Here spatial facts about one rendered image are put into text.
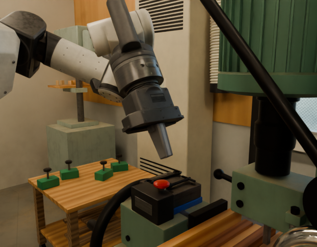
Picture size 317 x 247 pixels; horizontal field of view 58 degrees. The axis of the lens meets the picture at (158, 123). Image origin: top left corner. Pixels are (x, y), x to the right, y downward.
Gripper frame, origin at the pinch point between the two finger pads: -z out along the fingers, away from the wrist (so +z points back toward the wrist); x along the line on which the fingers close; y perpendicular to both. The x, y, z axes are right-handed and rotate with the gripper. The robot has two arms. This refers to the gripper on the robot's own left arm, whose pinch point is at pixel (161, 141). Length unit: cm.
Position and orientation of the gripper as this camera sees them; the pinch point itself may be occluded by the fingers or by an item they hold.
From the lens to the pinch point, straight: 51.6
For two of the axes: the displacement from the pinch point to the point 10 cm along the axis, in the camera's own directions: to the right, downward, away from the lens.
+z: -3.3, -9.2, 2.1
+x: -7.6, 1.2, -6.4
